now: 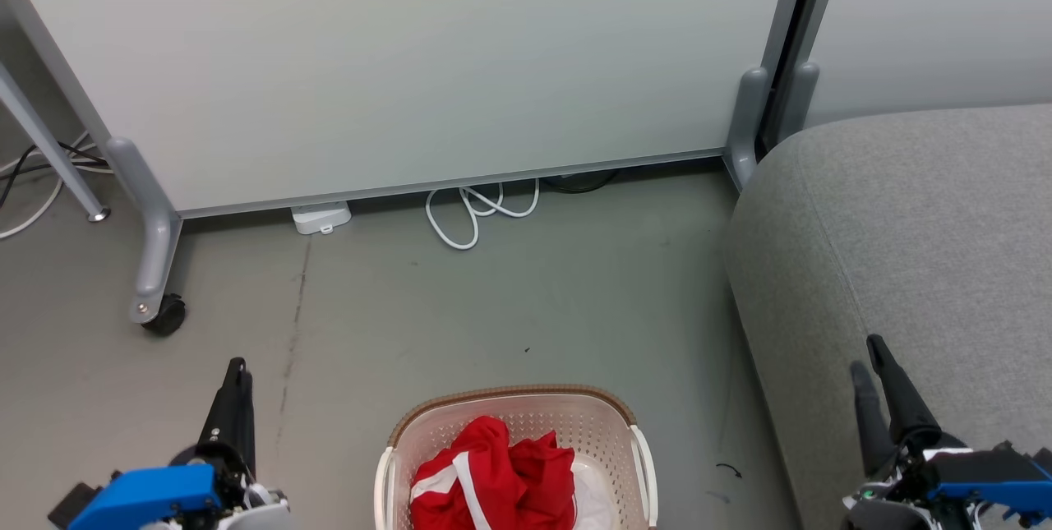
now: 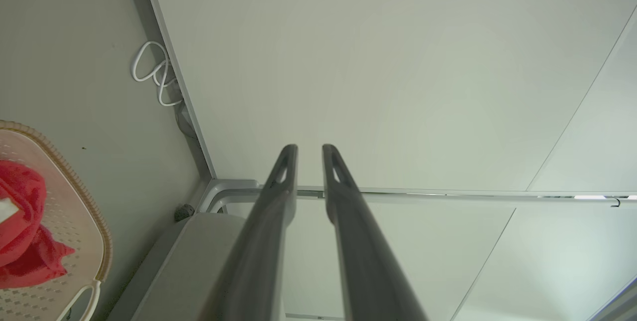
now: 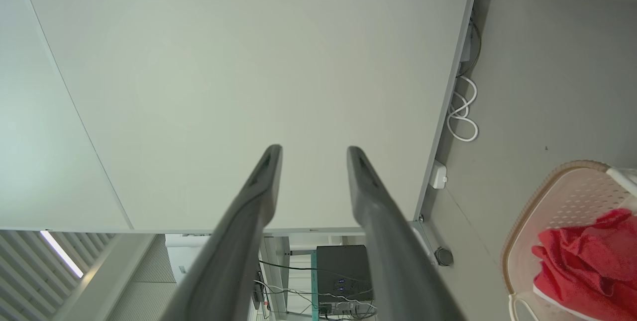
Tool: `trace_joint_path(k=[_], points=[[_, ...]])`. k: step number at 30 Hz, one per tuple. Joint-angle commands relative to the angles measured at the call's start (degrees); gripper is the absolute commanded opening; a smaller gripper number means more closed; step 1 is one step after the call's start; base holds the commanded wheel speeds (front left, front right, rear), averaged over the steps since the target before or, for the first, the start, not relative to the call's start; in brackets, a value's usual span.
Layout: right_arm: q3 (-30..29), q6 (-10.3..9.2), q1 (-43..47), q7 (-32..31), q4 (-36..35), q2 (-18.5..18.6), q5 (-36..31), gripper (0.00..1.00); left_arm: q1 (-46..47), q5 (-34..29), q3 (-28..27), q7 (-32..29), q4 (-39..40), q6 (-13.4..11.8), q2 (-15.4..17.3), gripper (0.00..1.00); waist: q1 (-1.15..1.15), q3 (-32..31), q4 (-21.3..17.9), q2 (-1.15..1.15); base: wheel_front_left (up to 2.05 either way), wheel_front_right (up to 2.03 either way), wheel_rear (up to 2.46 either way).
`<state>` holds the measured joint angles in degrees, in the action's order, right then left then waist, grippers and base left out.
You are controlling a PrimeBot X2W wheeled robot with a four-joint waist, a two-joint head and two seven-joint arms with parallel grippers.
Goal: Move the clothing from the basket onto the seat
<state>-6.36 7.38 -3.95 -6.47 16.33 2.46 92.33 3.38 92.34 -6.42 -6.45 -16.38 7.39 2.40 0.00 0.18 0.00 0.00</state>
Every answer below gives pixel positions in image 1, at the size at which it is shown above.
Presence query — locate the white partition panel grey frame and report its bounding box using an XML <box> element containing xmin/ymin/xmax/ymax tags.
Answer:
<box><xmin>0</xmin><ymin>0</ymin><xmax>816</xmax><ymax>220</ymax></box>

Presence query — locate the white coiled cable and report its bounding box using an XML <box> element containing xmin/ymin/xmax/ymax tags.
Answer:
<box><xmin>425</xmin><ymin>178</ymin><xmax>541</xmax><ymax>251</ymax></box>

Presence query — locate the black floor cable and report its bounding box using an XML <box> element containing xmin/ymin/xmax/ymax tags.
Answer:
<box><xmin>0</xmin><ymin>142</ymin><xmax>109</xmax><ymax>210</ymax></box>

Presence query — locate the black caster wheel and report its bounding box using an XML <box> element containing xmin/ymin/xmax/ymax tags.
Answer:
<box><xmin>141</xmin><ymin>293</ymin><xmax>187</xmax><ymax>339</ymax></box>

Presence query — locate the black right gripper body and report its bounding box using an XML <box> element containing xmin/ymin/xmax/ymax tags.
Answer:
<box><xmin>844</xmin><ymin>429</ymin><xmax>968</xmax><ymax>530</ymax></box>

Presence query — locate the beige plastic laundry basket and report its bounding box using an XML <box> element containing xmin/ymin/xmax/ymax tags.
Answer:
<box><xmin>374</xmin><ymin>385</ymin><xmax>659</xmax><ymax>530</ymax></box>

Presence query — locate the black cable under partition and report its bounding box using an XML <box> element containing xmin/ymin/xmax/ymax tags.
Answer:
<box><xmin>542</xmin><ymin>169</ymin><xmax>620</xmax><ymax>195</ymax></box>

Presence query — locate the white power adapter box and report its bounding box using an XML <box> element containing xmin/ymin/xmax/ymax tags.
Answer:
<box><xmin>291</xmin><ymin>200</ymin><xmax>353</xmax><ymax>236</ymax></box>

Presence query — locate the grey metal table leg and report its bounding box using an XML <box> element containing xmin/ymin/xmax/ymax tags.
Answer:
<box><xmin>0</xmin><ymin>62</ymin><xmax>112</xmax><ymax>224</ymax></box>

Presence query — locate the white floor cable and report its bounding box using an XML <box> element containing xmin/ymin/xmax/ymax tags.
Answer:
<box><xmin>0</xmin><ymin>131</ymin><xmax>116</xmax><ymax>242</ymax></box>

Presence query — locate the grey partition foot with caster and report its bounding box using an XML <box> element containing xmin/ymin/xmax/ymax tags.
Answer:
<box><xmin>105</xmin><ymin>136</ymin><xmax>183</xmax><ymax>325</ymax></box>

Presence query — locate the grey fabric sofa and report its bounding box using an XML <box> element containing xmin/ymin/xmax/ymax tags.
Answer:
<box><xmin>723</xmin><ymin>103</ymin><xmax>1052</xmax><ymax>530</ymax></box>

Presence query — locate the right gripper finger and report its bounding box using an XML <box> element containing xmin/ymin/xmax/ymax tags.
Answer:
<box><xmin>866</xmin><ymin>334</ymin><xmax>944</xmax><ymax>445</ymax></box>
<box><xmin>850</xmin><ymin>361</ymin><xmax>894</xmax><ymax>478</ymax></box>

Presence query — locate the red garment with white trim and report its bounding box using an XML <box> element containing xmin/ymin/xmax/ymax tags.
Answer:
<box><xmin>409</xmin><ymin>415</ymin><xmax>514</xmax><ymax>530</ymax></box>

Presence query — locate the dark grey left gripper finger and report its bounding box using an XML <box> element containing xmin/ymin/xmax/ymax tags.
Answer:
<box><xmin>197</xmin><ymin>357</ymin><xmax>257</xmax><ymax>473</ymax></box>

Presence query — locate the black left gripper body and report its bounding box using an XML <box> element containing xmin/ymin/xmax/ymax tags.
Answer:
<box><xmin>168</xmin><ymin>441</ymin><xmax>290</xmax><ymax>530</ymax></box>

